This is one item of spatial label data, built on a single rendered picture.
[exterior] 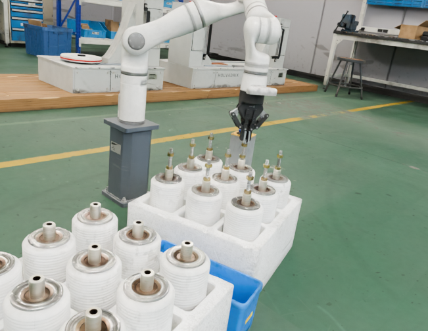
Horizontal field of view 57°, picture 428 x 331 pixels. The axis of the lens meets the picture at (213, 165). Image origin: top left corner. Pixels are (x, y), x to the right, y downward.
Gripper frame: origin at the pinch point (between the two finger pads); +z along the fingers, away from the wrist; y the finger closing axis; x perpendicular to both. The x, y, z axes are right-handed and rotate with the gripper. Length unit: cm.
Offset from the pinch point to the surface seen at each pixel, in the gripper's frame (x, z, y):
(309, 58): -457, 6, -305
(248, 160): -14.1, 13.3, -9.2
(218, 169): -4.2, 12.6, 5.7
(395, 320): 46, 35, -29
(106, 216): 29, 10, 44
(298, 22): -487, -45, -290
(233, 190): 12.9, 12.2, 7.4
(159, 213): 15.1, 17.6, 28.6
